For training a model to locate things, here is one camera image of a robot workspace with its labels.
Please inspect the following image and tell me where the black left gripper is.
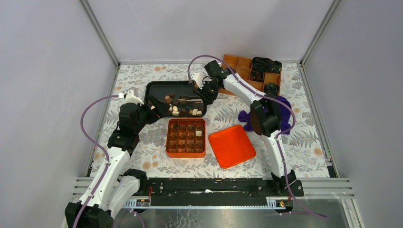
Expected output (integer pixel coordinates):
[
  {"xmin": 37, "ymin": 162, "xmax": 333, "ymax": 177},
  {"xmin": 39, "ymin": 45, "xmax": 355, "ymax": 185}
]
[{"xmin": 134, "ymin": 95, "xmax": 171, "ymax": 134}]

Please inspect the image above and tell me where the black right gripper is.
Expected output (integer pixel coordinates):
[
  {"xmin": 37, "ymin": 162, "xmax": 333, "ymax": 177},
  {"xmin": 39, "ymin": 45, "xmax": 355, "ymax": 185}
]
[{"xmin": 195, "ymin": 80, "xmax": 221, "ymax": 106}]

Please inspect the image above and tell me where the metal tongs white handle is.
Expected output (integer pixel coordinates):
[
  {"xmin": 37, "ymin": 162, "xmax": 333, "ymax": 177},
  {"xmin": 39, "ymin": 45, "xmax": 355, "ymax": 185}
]
[{"xmin": 178, "ymin": 94, "xmax": 229, "ymax": 104}]

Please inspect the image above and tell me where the orange chocolate box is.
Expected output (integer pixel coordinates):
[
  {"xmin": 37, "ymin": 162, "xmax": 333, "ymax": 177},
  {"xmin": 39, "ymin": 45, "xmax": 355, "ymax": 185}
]
[{"xmin": 165, "ymin": 118, "xmax": 206, "ymax": 159}]

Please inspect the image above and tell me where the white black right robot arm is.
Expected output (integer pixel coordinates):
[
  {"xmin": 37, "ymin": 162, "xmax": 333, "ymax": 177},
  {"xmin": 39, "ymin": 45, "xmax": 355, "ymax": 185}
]
[{"xmin": 188, "ymin": 60, "xmax": 297, "ymax": 196}]

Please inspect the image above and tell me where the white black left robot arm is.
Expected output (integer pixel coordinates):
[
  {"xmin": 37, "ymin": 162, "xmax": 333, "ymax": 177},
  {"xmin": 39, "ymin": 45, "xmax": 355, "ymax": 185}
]
[{"xmin": 65, "ymin": 94, "xmax": 170, "ymax": 228}]

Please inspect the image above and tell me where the black chocolate tray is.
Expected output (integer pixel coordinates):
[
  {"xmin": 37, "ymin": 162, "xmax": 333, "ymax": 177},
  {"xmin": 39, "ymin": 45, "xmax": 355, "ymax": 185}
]
[{"xmin": 144, "ymin": 80, "xmax": 207, "ymax": 118}]

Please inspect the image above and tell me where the orange compartment organizer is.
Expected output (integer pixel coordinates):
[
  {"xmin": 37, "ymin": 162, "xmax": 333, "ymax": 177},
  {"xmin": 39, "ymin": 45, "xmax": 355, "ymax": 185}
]
[{"xmin": 223, "ymin": 54, "xmax": 281, "ymax": 95}]

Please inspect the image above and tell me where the orange box lid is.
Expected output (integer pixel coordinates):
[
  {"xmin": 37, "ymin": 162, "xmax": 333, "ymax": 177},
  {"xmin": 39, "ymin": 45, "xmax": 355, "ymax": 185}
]
[{"xmin": 208, "ymin": 125, "xmax": 256, "ymax": 169}]

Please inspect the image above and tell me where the purple cloth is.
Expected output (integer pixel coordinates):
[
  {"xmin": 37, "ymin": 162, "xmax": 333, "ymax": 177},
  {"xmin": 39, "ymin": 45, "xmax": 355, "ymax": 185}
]
[{"xmin": 238, "ymin": 96, "xmax": 291, "ymax": 137}]

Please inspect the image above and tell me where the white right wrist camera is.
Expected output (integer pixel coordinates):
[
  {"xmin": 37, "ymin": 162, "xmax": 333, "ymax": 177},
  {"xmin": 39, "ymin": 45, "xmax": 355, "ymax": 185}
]
[{"xmin": 190, "ymin": 73, "xmax": 204, "ymax": 89}]

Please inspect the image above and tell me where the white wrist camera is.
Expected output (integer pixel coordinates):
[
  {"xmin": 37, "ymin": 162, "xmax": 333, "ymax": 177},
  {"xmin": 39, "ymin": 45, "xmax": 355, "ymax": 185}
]
[
  {"xmin": 124, "ymin": 89, "xmax": 144, "ymax": 105},
  {"xmin": 190, "ymin": 73, "xmax": 204, "ymax": 89}
]

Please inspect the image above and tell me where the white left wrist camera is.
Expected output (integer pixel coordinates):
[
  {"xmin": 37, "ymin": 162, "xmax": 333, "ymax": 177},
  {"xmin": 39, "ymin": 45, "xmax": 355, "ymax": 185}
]
[{"xmin": 124, "ymin": 89, "xmax": 144, "ymax": 105}]

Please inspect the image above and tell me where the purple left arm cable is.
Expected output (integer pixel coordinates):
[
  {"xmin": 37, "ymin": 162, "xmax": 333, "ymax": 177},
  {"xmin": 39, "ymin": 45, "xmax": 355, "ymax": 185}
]
[{"xmin": 71, "ymin": 94, "xmax": 126, "ymax": 228}]

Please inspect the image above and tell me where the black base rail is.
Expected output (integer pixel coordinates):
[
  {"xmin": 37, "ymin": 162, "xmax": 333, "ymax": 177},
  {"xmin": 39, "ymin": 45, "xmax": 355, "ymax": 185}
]
[{"xmin": 124, "ymin": 178, "xmax": 304, "ymax": 209}]

